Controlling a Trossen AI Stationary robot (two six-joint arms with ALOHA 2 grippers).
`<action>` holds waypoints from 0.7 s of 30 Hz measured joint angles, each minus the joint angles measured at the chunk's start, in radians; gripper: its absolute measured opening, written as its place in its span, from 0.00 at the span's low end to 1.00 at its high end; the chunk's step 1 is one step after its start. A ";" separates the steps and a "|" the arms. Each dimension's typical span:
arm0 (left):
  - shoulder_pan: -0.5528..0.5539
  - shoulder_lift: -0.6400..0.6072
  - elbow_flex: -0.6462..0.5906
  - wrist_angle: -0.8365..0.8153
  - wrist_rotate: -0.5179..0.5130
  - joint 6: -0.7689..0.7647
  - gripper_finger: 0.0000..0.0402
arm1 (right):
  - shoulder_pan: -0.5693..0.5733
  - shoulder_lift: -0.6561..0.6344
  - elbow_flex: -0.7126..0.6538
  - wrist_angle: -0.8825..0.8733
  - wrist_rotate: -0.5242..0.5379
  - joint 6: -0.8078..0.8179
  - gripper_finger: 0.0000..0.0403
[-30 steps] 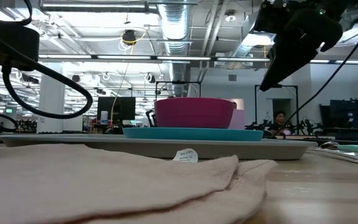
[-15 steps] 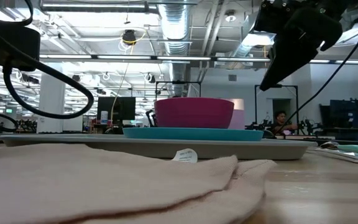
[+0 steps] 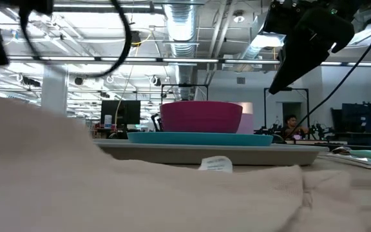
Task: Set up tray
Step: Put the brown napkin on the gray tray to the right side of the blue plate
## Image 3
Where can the white plastic utensil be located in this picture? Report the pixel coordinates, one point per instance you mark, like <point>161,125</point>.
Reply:
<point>356,160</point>

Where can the beige cloth napkin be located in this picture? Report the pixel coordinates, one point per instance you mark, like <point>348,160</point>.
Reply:
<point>108,193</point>

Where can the black computer monitor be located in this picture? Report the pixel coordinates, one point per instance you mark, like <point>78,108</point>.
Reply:
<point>124,112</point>

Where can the white building pillar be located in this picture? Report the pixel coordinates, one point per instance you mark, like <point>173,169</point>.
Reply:
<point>54,90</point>

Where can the teal plastic plate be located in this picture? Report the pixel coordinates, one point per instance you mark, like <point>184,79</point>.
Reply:
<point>198,139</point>

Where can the black metal frame stand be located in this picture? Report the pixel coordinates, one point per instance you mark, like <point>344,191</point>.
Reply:
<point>285,89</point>

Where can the grey plastic tray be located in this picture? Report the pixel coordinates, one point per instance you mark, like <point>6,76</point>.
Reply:
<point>172,154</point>

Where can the dark blue cabinet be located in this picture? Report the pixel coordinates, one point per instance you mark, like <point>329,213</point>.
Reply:
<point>366,122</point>

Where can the white bottle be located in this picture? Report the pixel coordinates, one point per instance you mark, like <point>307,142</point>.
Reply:
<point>108,121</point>

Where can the person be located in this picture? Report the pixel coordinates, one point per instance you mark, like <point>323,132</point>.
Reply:
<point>291,125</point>

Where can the silver ventilation duct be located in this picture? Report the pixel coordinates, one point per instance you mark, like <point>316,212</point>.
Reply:
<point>180,29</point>

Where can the magenta plastic bowl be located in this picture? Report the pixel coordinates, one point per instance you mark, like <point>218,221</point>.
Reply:
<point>201,117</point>

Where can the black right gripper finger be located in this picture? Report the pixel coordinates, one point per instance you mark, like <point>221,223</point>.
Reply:
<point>298,61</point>

